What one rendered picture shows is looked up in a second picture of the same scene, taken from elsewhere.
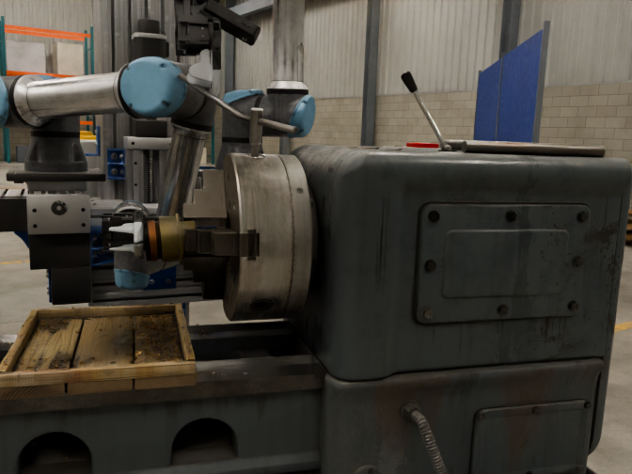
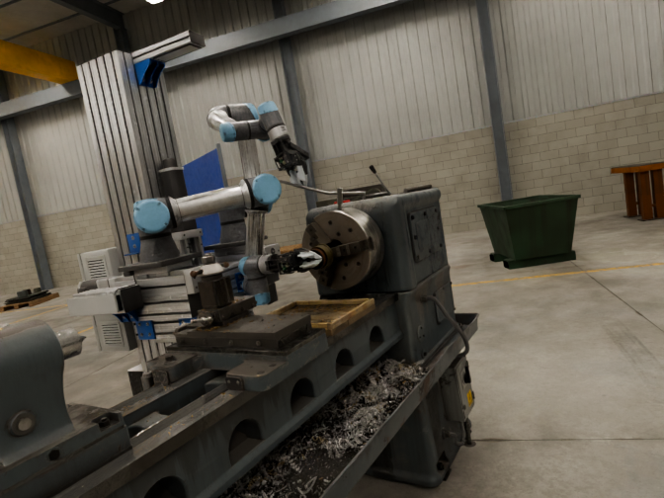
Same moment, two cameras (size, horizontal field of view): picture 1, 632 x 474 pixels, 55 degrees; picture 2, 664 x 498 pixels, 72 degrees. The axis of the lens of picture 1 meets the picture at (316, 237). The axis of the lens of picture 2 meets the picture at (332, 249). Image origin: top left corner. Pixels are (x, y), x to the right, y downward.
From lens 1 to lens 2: 1.35 m
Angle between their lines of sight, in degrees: 41
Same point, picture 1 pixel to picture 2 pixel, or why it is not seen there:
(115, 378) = (359, 312)
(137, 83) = (264, 187)
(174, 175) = (258, 238)
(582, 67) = not seen: hidden behind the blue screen
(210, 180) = (315, 227)
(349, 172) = (394, 205)
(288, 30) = (254, 156)
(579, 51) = not seen: hidden behind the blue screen
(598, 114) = not seen: hidden behind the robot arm
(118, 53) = (152, 182)
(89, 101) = (226, 203)
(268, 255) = (375, 246)
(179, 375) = (371, 305)
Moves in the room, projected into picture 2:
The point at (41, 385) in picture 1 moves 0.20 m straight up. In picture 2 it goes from (342, 323) to (332, 262)
